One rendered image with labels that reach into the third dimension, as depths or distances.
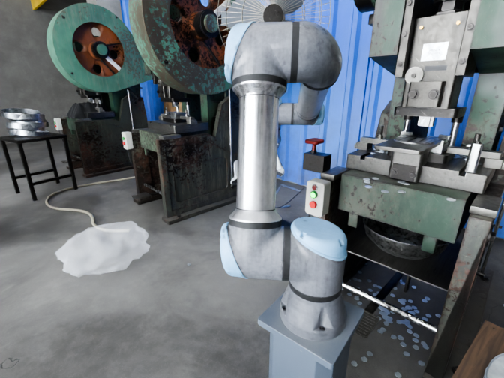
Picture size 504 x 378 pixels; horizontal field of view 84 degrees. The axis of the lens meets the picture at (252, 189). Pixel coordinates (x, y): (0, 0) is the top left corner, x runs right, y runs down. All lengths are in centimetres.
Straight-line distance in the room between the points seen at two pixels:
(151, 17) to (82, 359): 163
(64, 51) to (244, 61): 293
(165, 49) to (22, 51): 530
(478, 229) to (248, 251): 65
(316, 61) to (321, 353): 58
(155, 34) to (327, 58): 135
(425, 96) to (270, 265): 80
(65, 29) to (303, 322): 326
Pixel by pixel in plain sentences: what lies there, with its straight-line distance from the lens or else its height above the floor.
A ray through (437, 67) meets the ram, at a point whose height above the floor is 102.
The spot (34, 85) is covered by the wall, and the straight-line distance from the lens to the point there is 698.
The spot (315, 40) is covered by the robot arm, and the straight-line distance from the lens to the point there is 61.
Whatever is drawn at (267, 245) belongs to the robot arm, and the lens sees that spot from 58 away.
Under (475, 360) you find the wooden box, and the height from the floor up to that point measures 35.
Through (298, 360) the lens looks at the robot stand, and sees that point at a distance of 72.
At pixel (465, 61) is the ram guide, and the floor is 103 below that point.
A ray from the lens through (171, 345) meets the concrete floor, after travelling 130.
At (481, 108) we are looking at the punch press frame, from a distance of 140.
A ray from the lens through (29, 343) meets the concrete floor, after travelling 154.
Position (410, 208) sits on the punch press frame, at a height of 58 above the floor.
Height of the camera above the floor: 95
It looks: 20 degrees down
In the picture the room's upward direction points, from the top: straight up
